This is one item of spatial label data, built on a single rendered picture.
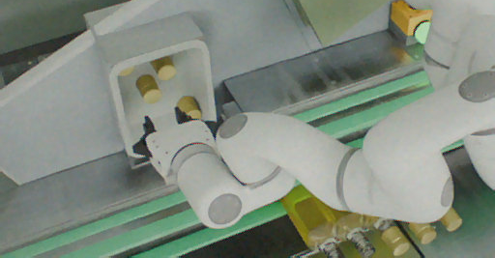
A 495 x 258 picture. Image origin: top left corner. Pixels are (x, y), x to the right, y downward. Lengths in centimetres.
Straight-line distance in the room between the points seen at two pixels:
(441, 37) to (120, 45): 53
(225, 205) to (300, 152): 15
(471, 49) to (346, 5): 41
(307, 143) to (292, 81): 49
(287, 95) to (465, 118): 63
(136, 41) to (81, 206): 33
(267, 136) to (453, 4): 34
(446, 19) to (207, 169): 41
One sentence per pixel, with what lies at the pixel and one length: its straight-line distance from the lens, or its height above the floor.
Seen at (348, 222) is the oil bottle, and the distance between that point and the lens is 136.
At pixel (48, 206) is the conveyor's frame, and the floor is 83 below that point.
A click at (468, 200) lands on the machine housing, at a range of 167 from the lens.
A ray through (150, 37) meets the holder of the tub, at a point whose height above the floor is 79.
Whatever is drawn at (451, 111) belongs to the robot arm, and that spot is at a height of 133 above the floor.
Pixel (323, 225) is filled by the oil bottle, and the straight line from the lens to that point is 135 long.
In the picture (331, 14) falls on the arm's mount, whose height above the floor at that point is 83.
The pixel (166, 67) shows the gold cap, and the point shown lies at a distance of 129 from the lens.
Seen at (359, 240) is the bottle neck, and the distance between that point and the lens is 135.
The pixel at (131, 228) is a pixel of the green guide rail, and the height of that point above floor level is 93.
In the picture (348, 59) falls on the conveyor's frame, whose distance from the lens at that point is 148.
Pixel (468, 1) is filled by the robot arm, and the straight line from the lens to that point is 109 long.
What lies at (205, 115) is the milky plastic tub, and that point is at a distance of 139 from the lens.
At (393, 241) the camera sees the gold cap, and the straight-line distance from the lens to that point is 136.
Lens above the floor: 178
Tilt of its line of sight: 39 degrees down
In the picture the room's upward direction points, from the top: 144 degrees clockwise
